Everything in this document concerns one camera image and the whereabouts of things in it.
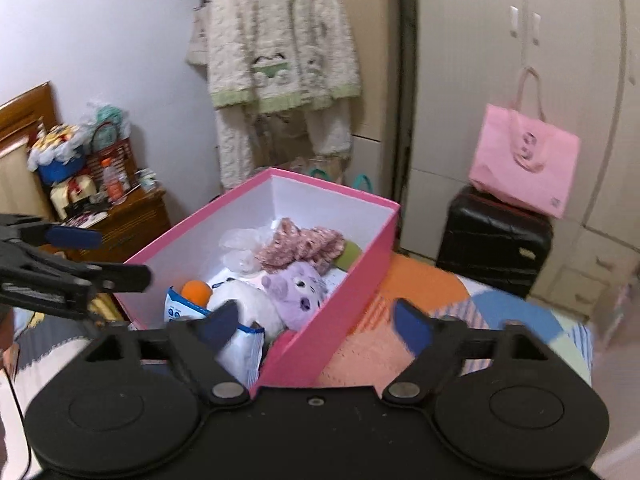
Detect orange soft ball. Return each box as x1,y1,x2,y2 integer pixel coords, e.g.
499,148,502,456
180,281,213,308

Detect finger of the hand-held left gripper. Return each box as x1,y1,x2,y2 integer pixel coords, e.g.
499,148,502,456
0,242,152,293
0,215,103,251

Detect green makeup sponge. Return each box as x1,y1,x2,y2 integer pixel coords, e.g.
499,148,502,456
334,241,363,273

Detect clear plastic bag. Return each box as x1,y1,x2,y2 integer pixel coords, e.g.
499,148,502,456
218,227,275,275

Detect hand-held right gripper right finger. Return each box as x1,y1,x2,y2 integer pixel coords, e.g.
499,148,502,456
381,299,551,404

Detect pink cardboard box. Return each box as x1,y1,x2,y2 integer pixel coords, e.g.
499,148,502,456
114,167,401,401

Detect brown woven basket bag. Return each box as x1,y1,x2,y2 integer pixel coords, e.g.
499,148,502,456
85,120,138,196

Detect patchwork blanket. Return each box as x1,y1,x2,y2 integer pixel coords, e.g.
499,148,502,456
320,252,596,391

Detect white fleece pajama jacket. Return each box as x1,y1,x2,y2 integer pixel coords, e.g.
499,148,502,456
186,0,362,113

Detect beige wardrobe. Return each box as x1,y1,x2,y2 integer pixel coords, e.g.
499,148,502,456
407,0,640,331

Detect orange drink bottle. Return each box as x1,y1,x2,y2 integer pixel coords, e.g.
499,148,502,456
100,157,126,203

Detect white flower print bundle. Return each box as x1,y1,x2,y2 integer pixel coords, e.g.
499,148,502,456
27,122,91,166

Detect white fleece pajama pants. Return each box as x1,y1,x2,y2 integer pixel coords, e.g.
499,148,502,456
215,97,353,193

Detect pale green patterned packet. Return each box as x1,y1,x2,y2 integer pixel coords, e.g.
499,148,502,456
82,100,132,141

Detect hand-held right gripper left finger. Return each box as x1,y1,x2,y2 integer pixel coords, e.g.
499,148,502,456
82,300,251,406

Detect blue white tissue pack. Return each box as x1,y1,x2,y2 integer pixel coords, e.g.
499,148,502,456
162,285,266,386

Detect cream red box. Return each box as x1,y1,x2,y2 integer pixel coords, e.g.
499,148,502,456
50,175,98,221

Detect wooden nightstand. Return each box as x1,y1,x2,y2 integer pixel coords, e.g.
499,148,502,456
37,187,171,263

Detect wooden headboard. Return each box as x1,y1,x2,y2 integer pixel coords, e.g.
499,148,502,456
0,80,58,221

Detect white plush toy brown ears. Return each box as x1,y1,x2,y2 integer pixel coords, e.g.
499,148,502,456
205,277,286,346

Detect black cable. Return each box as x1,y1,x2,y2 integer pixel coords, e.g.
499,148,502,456
0,355,33,480

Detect purple plush toy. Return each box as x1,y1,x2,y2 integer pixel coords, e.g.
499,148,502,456
260,261,331,332

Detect pink knitted cloth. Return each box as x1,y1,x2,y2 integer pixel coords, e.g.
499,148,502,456
256,217,346,275

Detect pink tote bag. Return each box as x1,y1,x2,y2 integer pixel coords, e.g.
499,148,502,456
468,67,582,219

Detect black suitcase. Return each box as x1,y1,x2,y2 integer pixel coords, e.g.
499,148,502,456
436,185,555,300

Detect blue bucket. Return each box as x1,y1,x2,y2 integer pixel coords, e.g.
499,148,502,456
37,157,86,186

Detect tall beige carton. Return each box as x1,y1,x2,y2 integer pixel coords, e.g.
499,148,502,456
330,0,401,196

